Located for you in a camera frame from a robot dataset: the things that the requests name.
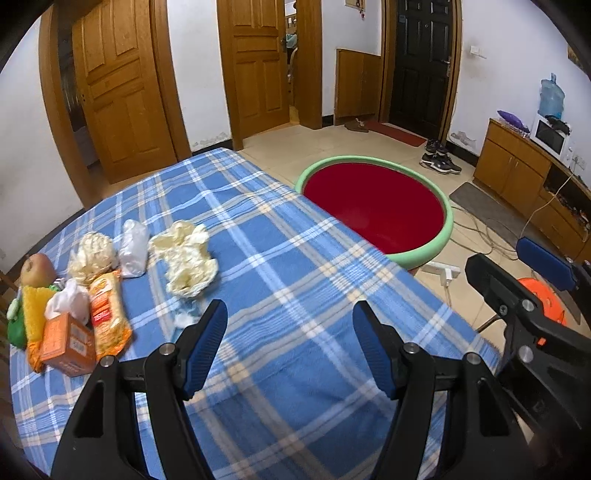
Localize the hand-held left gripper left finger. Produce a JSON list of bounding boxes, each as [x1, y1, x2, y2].
[[52, 299, 229, 480]]

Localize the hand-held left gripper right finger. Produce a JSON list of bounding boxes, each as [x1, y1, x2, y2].
[[352, 301, 536, 480]]

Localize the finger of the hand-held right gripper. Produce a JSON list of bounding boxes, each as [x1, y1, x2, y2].
[[464, 253, 549, 334], [516, 237, 579, 292]]

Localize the large cream paper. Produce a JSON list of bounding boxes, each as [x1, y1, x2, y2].
[[148, 220, 219, 298]]

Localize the red basin with green rim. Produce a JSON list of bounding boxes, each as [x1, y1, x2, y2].
[[294, 155, 454, 271]]

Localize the white power strip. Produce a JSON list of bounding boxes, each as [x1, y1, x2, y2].
[[421, 261, 461, 285]]

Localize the grey floor mat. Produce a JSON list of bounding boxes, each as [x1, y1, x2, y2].
[[449, 182, 533, 234]]

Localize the blue plaid tablecloth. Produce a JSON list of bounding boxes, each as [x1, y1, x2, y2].
[[9, 148, 502, 480]]

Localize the orange snack packet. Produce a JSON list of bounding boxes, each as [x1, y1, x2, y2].
[[88, 271, 133, 357]]

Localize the wooden sideboard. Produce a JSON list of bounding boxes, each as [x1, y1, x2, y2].
[[473, 117, 591, 261]]

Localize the crumpled white plastic bag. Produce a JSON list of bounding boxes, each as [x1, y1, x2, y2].
[[119, 219, 150, 278]]

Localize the white microwave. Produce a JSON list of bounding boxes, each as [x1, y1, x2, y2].
[[529, 113, 574, 163]]

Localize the orange tissue box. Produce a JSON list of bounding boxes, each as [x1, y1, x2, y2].
[[41, 313, 97, 378]]

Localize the crumpled cream tissue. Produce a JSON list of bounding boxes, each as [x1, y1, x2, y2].
[[68, 231, 117, 284]]

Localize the white tissue sheet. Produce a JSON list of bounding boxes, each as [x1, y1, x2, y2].
[[44, 278, 91, 325]]

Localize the purple bag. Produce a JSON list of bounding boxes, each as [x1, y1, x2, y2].
[[496, 109, 530, 134]]

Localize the blue water bottle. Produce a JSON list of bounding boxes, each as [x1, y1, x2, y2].
[[537, 72, 567, 121]]

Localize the yellow sponge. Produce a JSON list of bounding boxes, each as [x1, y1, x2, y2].
[[21, 285, 52, 373]]

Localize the red doormat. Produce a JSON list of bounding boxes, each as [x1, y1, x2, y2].
[[365, 120, 428, 148]]

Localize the red yellow apple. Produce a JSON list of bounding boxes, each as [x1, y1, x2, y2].
[[20, 253, 57, 289]]

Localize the green toy pepper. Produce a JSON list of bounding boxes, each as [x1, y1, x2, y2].
[[6, 295, 29, 348]]

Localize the black entrance door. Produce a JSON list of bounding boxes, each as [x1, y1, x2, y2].
[[389, 0, 452, 140]]

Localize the low wooden cabinet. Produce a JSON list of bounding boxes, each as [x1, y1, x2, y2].
[[334, 47, 384, 123]]

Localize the wooden panel door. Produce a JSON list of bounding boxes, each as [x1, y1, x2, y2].
[[70, 0, 180, 185], [216, 0, 291, 151]]

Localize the white floor cable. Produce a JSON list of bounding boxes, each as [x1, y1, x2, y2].
[[450, 173, 580, 259]]

